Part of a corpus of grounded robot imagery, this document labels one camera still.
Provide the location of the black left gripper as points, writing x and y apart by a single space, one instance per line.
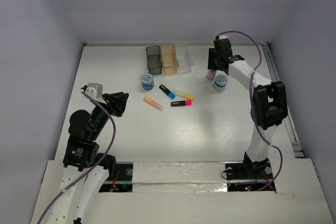
110 104

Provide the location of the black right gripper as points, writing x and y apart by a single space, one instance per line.
211 63

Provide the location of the blue white round jar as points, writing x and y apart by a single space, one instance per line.
220 82

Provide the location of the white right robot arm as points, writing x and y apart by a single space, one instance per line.
268 102

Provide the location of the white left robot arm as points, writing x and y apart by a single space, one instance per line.
143 133

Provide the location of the clear plastic bin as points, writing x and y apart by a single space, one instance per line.
183 57

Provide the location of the orange pink highlighter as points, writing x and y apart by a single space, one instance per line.
153 104

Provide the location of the yellow highlighter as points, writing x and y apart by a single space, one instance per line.
184 95

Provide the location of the black pink highlighter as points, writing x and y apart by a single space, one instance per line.
181 103

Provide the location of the black blue highlighter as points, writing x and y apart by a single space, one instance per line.
168 92

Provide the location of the smoky grey plastic bin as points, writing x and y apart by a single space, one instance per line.
154 62

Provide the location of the white foam front board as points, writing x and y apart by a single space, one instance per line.
187 192

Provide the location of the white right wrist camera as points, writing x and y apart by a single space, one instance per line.
221 37

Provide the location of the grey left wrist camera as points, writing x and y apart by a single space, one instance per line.
93 90

